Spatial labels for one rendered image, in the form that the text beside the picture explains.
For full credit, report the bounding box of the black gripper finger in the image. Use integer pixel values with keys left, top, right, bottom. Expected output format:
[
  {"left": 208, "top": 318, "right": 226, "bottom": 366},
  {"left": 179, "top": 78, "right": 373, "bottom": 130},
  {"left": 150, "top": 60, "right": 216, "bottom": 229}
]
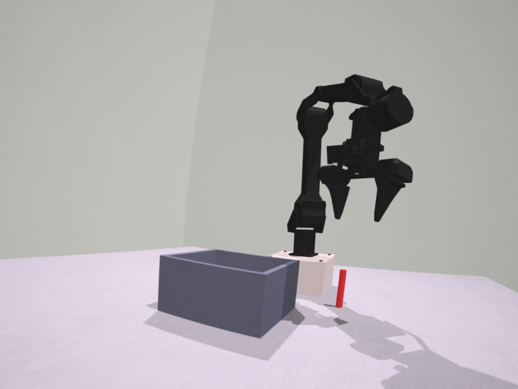
[
  {"left": 321, "top": 180, "right": 350, "bottom": 220},
  {"left": 374, "top": 176, "right": 406, "bottom": 222}
]

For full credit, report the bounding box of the red peg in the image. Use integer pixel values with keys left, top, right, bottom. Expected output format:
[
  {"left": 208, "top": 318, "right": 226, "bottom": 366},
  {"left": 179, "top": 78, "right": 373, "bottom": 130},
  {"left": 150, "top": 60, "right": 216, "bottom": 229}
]
[{"left": 336, "top": 269, "right": 346, "bottom": 308}]

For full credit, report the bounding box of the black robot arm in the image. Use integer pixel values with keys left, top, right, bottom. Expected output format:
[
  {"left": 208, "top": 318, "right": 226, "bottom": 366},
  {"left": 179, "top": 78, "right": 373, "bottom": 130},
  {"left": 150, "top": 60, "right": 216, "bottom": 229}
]
[{"left": 287, "top": 74, "right": 414, "bottom": 258}]

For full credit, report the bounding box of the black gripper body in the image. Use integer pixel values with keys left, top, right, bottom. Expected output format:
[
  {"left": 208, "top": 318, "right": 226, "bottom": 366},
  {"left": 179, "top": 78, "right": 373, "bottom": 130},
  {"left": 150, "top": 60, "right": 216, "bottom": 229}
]
[{"left": 317, "top": 132, "right": 413, "bottom": 186}]

